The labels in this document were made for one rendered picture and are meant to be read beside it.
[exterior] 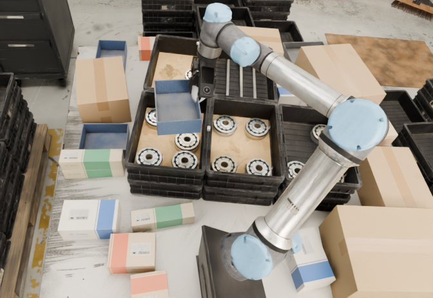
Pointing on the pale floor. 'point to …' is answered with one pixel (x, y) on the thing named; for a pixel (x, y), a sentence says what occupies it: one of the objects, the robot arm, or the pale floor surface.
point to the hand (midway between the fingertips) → (197, 101)
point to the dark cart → (35, 27)
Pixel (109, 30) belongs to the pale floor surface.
